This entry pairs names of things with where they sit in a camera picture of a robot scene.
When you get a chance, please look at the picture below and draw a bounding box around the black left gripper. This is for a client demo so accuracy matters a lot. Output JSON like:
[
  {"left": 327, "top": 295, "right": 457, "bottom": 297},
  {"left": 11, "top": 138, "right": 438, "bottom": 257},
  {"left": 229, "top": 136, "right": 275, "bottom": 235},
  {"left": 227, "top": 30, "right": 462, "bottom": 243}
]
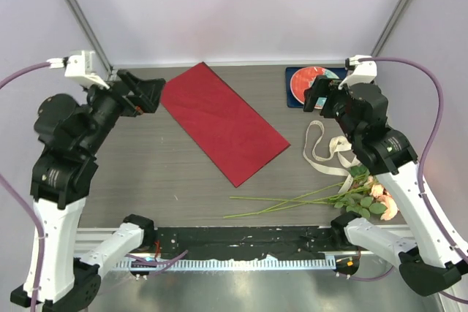
[{"left": 83, "top": 67, "right": 167, "bottom": 153}]

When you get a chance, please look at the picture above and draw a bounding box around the dark red wrapping paper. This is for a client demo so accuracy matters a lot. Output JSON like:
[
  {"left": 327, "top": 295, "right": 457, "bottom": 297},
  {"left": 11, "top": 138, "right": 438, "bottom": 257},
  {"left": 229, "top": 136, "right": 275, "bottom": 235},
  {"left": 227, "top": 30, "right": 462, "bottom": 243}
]
[{"left": 161, "top": 62, "right": 290, "bottom": 188}]

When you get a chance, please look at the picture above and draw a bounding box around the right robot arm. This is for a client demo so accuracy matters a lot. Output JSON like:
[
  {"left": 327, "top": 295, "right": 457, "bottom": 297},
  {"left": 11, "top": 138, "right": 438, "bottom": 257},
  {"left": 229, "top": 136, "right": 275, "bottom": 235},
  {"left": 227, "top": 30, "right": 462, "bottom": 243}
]
[{"left": 303, "top": 75, "right": 467, "bottom": 296}]

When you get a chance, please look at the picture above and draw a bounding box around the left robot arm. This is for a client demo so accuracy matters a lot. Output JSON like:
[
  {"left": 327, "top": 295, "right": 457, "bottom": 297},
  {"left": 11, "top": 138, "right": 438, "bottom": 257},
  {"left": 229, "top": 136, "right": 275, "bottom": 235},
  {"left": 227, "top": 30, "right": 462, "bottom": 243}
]
[{"left": 10, "top": 70, "right": 166, "bottom": 311}]

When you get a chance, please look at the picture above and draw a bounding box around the red and teal plate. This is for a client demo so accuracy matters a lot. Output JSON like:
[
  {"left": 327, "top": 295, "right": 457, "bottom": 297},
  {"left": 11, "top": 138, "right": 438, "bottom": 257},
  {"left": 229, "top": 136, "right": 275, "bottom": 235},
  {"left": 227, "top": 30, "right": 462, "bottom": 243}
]
[{"left": 290, "top": 66, "right": 340, "bottom": 110}]

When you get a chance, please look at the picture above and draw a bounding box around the blue tray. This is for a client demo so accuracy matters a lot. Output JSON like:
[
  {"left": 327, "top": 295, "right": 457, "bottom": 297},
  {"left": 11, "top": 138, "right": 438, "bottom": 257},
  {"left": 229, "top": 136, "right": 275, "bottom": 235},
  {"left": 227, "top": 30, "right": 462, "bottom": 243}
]
[{"left": 284, "top": 66, "right": 348, "bottom": 109}]

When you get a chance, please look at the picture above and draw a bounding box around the cream ribbon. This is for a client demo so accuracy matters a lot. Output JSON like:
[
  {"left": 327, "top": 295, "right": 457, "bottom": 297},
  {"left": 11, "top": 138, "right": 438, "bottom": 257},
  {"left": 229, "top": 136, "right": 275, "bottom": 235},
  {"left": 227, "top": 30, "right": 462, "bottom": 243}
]
[{"left": 302, "top": 120, "right": 361, "bottom": 194}]

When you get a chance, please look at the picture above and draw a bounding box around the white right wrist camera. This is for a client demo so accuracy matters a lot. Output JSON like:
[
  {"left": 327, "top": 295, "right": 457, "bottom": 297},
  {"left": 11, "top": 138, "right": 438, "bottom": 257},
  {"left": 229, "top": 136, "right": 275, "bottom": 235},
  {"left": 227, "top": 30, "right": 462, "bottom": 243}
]
[{"left": 339, "top": 55, "right": 377, "bottom": 90}]

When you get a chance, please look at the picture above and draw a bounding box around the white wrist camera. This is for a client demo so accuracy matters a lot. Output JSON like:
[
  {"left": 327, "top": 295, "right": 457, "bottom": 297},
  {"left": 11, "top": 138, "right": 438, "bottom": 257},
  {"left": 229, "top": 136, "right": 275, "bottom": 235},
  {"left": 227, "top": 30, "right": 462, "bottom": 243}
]
[
  {"left": 339, "top": 55, "right": 377, "bottom": 90},
  {"left": 46, "top": 50, "right": 110, "bottom": 90}
]

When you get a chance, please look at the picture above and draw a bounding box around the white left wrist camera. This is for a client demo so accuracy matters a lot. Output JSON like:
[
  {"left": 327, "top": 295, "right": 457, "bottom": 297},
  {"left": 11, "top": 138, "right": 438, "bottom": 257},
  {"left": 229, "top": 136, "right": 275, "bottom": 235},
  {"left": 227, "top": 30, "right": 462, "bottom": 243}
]
[{"left": 46, "top": 50, "right": 110, "bottom": 90}]

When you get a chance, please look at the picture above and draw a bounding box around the aluminium front rail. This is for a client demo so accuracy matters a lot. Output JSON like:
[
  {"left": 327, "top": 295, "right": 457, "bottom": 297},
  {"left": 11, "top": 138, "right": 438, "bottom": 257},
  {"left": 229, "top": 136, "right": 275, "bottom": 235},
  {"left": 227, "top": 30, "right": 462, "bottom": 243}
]
[{"left": 72, "top": 224, "right": 416, "bottom": 273}]

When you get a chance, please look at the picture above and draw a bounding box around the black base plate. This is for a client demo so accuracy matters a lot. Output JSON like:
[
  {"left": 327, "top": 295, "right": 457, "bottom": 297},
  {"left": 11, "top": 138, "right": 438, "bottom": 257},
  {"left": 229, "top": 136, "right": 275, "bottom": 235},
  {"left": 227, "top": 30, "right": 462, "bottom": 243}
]
[{"left": 151, "top": 226, "right": 357, "bottom": 261}]

